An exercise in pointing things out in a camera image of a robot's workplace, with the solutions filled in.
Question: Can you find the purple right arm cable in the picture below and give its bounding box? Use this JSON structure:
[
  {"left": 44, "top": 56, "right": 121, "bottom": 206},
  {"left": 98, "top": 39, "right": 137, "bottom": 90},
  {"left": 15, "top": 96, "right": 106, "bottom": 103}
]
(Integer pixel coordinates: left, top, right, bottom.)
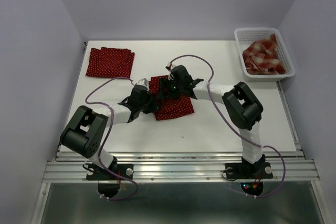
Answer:
[{"left": 165, "top": 55, "right": 286, "bottom": 200}]

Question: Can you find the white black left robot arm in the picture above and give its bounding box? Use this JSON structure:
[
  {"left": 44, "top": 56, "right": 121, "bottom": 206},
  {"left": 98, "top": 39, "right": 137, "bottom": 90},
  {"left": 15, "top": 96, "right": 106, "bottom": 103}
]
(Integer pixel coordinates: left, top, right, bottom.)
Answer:
[{"left": 60, "top": 82, "right": 158, "bottom": 179}]

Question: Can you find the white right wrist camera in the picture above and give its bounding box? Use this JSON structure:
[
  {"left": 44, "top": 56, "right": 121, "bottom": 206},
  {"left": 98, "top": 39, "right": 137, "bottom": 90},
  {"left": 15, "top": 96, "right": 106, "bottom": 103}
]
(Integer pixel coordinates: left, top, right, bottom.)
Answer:
[{"left": 165, "top": 62, "right": 175, "bottom": 80}]

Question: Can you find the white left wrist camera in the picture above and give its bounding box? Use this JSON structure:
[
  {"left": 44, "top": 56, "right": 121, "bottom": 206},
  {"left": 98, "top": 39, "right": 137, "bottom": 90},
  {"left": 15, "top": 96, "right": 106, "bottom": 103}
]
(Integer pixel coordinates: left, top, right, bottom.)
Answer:
[{"left": 136, "top": 78, "right": 149, "bottom": 88}]

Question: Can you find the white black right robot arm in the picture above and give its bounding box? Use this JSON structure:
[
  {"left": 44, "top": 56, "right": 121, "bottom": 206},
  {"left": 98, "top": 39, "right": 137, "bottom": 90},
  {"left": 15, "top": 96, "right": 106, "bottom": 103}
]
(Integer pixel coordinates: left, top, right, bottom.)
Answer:
[{"left": 156, "top": 64, "right": 265, "bottom": 177}]

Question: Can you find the red plaid skirt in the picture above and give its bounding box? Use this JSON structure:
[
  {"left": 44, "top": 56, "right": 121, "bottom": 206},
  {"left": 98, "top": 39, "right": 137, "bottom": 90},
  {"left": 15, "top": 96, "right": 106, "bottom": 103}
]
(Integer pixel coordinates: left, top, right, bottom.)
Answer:
[{"left": 242, "top": 34, "right": 286, "bottom": 75}]

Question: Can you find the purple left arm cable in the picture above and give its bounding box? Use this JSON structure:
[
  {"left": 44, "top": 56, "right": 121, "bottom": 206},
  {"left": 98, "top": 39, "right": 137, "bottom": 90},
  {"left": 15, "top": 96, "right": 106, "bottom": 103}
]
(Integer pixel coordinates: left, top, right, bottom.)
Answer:
[{"left": 85, "top": 77, "right": 140, "bottom": 201}]

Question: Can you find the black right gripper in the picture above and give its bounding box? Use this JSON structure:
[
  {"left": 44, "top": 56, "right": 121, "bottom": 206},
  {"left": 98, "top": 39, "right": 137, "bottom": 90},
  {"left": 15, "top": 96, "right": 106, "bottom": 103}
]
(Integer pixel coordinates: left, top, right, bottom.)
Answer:
[{"left": 155, "top": 77, "right": 183, "bottom": 100}]

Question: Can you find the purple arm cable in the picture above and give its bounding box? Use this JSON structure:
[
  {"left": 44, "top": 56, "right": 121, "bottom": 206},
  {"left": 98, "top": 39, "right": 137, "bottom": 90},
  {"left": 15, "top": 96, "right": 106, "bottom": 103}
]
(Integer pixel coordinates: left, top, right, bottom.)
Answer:
[
  {"left": 165, "top": 55, "right": 286, "bottom": 200},
  {"left": 85, "top": 77, "right": 140, "bottom": 201}
]

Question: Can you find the white plastic basket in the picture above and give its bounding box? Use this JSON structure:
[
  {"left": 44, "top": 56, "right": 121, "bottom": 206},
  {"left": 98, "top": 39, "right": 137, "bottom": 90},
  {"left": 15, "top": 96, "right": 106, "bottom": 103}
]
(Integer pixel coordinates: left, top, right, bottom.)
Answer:
[{"left": 234, "top": 27, "right": 296, "bottom": 82}]

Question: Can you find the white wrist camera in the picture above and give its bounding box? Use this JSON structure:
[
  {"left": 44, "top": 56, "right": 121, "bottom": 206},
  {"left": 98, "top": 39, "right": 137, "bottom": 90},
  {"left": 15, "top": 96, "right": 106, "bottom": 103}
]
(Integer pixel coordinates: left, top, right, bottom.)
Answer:
[
  {"left": 136, "top": 78, "right": 149, "bottom": 88},
  {"left": 165, "top": 62, "right": 175, "bottom": 80}
]

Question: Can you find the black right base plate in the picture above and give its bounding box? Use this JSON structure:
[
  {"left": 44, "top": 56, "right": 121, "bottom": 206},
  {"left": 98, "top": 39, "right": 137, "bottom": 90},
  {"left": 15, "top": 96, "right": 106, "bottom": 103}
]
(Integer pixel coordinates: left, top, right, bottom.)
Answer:
[{"left": 223, "top": 162, "right": 273, "bottom": 180}]

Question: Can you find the red polka dot skirt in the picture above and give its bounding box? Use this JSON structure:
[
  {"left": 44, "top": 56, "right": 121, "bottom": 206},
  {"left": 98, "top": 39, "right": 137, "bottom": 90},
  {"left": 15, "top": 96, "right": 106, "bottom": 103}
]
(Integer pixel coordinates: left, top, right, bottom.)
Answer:
[
  {"left": 149, "top": 76, "right": 194, "bottom": 121},
  {"left": 86, "top": 47, "right": 135, "bottom": 79}
]

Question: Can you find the aluminium mounting rail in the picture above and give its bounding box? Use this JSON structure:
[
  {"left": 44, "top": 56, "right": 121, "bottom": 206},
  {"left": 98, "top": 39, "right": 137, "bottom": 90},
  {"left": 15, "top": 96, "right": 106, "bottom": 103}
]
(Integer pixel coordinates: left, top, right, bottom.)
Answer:
[{"left": 43, "top": 151, "right": 320, "bottom": 183}]

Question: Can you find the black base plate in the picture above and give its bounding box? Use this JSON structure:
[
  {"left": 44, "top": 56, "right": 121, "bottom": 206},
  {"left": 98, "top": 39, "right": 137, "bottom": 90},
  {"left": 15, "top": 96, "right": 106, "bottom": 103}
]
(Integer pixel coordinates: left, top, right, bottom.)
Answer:
[
  {"left": 83, "top": 163, "right": 134, "bottom": 181},
  {"left": 223, "top": 162, "right": 273, "bottom": 180}
]

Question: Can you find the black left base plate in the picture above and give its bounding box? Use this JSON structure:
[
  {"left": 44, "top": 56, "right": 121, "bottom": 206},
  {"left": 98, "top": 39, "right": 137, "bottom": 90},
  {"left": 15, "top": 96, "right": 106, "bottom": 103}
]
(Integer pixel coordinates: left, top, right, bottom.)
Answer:
[{"left": 83, "top": 163, "right": 134, "bottom": 181}]

